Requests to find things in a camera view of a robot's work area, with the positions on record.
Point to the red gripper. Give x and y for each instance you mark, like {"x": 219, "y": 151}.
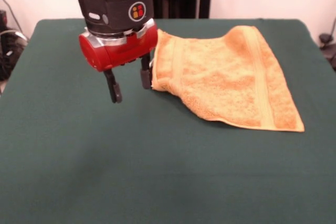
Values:
{"x": 118, "y": 51}

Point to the orange terry towel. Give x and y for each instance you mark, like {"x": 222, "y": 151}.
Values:
{"x": 231, "y": 82}

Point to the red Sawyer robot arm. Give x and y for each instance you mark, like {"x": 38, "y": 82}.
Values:
{"x": 113, "y": 1}

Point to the dark green table cloth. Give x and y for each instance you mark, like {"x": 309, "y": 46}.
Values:
{"x": 105, "y": 155}

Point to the black device with red light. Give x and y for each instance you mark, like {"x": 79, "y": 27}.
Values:
{"x": 2, "y": 19}

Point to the small black adapter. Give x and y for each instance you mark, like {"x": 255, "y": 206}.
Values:
{"x": 325, "y": 39}

